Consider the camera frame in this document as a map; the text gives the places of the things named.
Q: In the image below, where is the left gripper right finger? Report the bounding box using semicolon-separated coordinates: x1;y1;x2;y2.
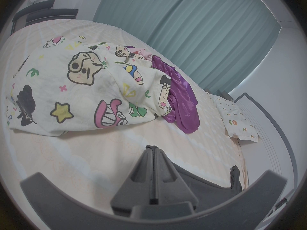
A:
154;147;199;211

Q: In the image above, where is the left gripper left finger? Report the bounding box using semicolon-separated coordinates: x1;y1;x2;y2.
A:
111;145;154;213

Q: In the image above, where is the black garment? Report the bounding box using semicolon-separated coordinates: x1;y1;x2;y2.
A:
171;161;243;196

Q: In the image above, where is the purple satin garment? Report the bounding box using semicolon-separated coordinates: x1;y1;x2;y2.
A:
151;55;200;134

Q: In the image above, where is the white printed pillow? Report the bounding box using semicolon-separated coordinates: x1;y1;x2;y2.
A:
210;94;259;143

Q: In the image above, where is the white printed pyjama top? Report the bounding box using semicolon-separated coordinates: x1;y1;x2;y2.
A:
6;36;172;137

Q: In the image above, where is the pink garment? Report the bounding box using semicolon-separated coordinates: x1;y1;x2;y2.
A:
131;46;154;62

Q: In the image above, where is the blue-green curtain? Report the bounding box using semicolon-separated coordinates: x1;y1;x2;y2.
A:
92;0;282;94

